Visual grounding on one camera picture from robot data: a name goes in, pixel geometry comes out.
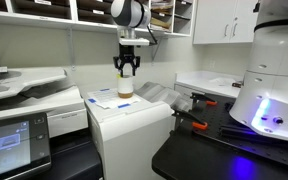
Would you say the large office printer copier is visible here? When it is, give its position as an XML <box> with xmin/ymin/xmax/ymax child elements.
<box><xmin>0</xmin><ymin>67</ymin><xmax>103</xmax><ymax>180</ymax></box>

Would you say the black perforated mounting board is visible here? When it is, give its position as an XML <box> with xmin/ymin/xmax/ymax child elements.
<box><xmin>192</xmin><ymin>94</ymin><xmax>288</xmax><ymax>166</ymax></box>

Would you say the white cup with brown base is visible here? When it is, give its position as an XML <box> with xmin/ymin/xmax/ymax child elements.
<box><xmin>117</xmin><ymin>75</ymin><xmax>133</xmax><ymax>98</ymax></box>

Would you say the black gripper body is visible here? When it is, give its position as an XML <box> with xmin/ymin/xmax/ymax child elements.
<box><xmin>113</xmin><ymin>45</ymin><xmax>140</xmax><ymax>70</ymax></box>

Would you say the small dark object on counter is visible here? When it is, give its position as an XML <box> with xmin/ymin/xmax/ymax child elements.
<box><xmin>232</xmin><ymin>83</ymin><xmax>242</xmax><ymax>88</ymax></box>

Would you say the white wrist camera mount plate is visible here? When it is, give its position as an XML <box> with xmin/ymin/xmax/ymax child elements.
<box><xmin>119</xmin><ymin>38</ymin><xmax>150</xmax><ymax>46</ymax></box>

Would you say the black clamp orange tip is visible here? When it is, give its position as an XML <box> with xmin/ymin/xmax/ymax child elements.
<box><xmin>190</xmin><ymin>92</ymin><xmax>217</xmax><ymax>106</ymax></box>
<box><xmin>173</xmin><ymin>109</ymin><xmax>208</xmax><ymax>130</ymax></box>

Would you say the white printer finisher unit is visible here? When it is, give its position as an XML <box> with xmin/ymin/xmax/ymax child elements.
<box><xmin>80</xmin><ymin>82</ymin><xmax>189</xmax><ymax>180</ymax></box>

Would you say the black clamp orange tip rear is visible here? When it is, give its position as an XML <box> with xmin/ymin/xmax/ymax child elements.
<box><xmin>190</xmin><ymin>92</ymin><xmax>217</xmax><ymax>106</ymax></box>

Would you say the white countertop with drawers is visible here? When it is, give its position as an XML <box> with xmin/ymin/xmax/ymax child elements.
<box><xmin>174</xmin><ymin>71</ymin><xmax>243</xmax><ymax>98</ymax></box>

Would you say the white wall cabinet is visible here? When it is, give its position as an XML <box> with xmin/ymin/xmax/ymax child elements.
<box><xmin>193</xmin><ymin>0</ymin><xmax>258</xmax><ymax>44</ymax></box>

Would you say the black clamp orange tip front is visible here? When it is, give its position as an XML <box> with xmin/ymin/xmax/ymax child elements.
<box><xmin>173</xmin><ymin>109</ymin><xmax>208</xmax><ymax>130</ymax></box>

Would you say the printer touchscreen control panel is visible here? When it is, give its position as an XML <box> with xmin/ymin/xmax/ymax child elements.
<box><xmin>0</xmin><ymin>113</ymin><xmax>51</xmax><ymax>180</ymax></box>

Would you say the paper sheet with blue tape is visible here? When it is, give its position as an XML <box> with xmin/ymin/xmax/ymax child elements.
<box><xmin>87</xmin><ymin>89</ymin><xmax>140</xmax><ymax>109</ymax></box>

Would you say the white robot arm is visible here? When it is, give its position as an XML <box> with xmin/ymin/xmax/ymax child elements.
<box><xmin>229</xmin><ymin>0</ymin><xmax>288</xmax><ymax>141</ymax></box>

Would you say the white wall mail sorter shelf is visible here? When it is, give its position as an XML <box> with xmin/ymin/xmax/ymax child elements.
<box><xmin>0</xmin><ymin>0</ymin><xmax>197</xmax><ymax>37</ymax></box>

